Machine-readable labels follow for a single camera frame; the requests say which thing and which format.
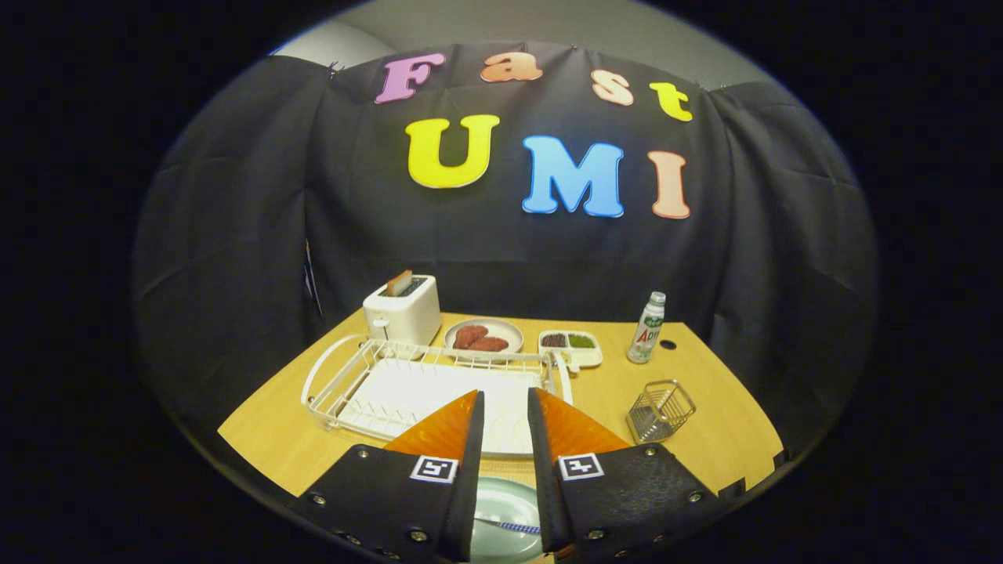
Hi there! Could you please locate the beige round plate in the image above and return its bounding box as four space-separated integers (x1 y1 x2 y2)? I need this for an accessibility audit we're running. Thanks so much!
444 317 524 355

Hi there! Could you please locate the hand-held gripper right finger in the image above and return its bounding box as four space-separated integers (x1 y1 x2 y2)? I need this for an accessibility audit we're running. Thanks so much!
527 387 726 561

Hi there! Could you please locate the white spoon with checked handle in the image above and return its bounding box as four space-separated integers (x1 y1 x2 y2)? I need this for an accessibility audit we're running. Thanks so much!
474 515 543 536

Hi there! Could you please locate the white wire dish rack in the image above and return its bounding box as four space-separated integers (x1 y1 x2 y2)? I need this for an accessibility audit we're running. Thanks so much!
301 335 574 459

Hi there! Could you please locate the white divided dish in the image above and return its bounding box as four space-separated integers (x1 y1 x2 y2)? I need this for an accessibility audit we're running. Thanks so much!
538 330 603 373

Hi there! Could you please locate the metal wire basket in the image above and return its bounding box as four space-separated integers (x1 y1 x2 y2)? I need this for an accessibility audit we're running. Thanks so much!
625 380 697 445

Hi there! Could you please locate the white toaster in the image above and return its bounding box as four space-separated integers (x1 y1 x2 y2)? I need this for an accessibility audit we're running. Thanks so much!
363 274 442 347

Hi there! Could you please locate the pale green plate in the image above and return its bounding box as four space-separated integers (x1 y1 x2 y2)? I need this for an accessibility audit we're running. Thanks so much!
469 476 545 564

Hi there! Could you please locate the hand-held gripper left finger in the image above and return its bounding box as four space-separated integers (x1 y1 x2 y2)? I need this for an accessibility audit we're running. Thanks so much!
288 389 485 563

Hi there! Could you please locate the white bottle with green label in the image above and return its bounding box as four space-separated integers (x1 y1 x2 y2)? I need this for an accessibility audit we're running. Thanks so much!
627 291 667 364

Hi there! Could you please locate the black backdrop cloth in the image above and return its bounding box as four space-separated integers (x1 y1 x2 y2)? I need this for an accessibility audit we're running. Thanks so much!
132 39 878 455

